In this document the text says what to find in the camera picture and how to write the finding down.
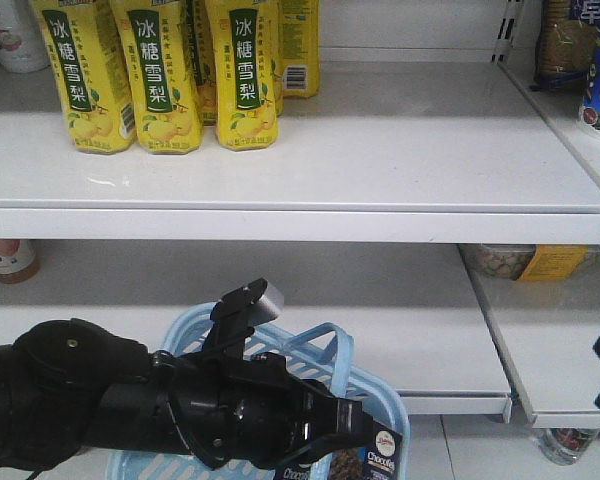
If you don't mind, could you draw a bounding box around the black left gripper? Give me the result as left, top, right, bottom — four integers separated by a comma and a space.
172, 353, 374, 469

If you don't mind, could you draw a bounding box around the chocolate cookie box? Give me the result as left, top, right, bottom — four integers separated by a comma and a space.
328, 421, 403, 480

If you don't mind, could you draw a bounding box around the light blue plastic basket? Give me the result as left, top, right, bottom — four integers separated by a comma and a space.
106, 323, 410, 479

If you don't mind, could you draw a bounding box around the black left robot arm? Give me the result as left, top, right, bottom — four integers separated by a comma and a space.
0, 319, 373, 472

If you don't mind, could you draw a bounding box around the brown cracker pack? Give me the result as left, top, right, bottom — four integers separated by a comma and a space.
534, 1, 600, 91

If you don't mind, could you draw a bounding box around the peach drink bottle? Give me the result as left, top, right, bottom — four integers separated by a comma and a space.
0, 239, 40, 284

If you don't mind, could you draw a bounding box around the yellow pear drink bottle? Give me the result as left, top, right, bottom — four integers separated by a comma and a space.
280, 0, 320, 98
109, 1, 203, 155
31, 1, 135, 154
205, 1, 278, 151

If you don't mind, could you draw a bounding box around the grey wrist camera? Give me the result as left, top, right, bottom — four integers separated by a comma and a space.
248, 278, 284, 327

